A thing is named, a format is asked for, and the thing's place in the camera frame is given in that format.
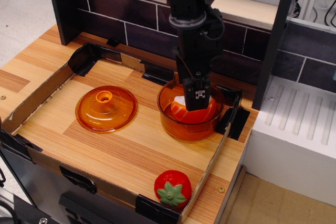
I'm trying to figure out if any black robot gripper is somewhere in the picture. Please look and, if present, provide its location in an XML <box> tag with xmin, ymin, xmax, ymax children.
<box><xmin>169</xmin><ymin>8</ymin><xmax>225</xmax><ymax>111</ymax></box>

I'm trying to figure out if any salmon nigiri sushi toy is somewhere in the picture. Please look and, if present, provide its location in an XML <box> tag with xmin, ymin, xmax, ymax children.
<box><xmin>171</xmin><ymin>96</ymin><xmax>216</xmax><ymax>124</ymax></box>

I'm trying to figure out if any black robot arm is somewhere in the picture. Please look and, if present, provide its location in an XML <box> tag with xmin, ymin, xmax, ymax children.
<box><xmin>166</xmin><ymin>0</ymin><xmax>225</xmax><ymax>111</ymax></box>

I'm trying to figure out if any amber glass pot lid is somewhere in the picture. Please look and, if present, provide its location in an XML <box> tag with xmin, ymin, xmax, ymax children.
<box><xmin>75</xmin><ymin>86</ymin><xmax>138</xmax><ymax>133</ymax></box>

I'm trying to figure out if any red toy tomato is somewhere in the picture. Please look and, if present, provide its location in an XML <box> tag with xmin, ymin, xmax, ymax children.
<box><xmin>154</xmin><ymin>170</ymin><xmax>192</xmax><ymax>209</ymax></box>

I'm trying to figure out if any white grooved drainboard block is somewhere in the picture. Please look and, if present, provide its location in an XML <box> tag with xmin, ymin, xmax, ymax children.
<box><xmin>244</xmin><ymin>77</ymin><xmax>335</xmax><ymax>205</ymax></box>

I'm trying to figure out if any dark grey vertical post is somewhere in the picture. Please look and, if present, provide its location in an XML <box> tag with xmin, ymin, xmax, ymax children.
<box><xmin>252</xmin><ymin>0</ymin><xmax>293</xmax><ymax>110</ymax></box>

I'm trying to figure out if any aluminium frame with cables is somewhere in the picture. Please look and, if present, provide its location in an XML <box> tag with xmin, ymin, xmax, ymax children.
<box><xmin>287</xmin><ymin>0</ymin><xmax>335</xmax><ymax>33</ymax></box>

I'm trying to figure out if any black left shelf post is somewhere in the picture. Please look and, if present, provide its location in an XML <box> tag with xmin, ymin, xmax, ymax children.
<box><xmin>51</xmin><ymin>0</ymin><xmax>83</xmax><ymax>46</ymax></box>

